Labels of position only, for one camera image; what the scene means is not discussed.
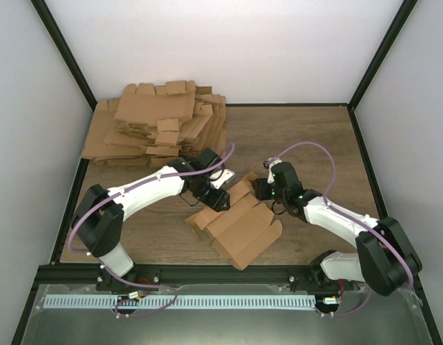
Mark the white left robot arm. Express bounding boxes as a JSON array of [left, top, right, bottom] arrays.
[[68, 148, 235, 290]]

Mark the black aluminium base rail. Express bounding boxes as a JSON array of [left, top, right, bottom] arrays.
[[37, 262, 416, 293]]

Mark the black right frame post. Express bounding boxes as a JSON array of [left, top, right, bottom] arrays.
[[348, 0, 418, 111]]

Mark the brown cardboard box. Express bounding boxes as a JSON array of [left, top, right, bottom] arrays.
[[185, 172, 283, 270]]

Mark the grey metal front plate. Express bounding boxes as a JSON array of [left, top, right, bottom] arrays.
[[12, 285, 437, 344]]

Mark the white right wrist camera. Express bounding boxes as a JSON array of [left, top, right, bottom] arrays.
[[262, 159, 282, 184]]

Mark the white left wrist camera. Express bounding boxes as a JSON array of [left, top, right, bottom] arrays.
[[209, 168, 235, 189]]

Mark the light blue slotted strip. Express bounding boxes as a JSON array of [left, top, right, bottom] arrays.
[[42, 294, 316, 311]]

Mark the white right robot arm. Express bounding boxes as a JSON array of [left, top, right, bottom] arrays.
[[252, 158, 422, 296]]

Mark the black left frame post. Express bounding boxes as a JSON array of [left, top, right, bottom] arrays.
[[30, 0, 97, 111]]

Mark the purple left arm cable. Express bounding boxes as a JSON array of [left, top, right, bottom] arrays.
[[67, 142, 237, 318]]

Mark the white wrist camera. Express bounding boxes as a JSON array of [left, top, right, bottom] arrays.
[[262, 159, 282, 184], [209, 168, 235, 189]]

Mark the black frame post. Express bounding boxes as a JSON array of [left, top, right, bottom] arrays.
[[30, 0, 97, 111], [348, 0, 418, 111]]

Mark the stack of flat cardboard boxes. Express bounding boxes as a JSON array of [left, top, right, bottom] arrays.
[[81, 80, 227, 167]]

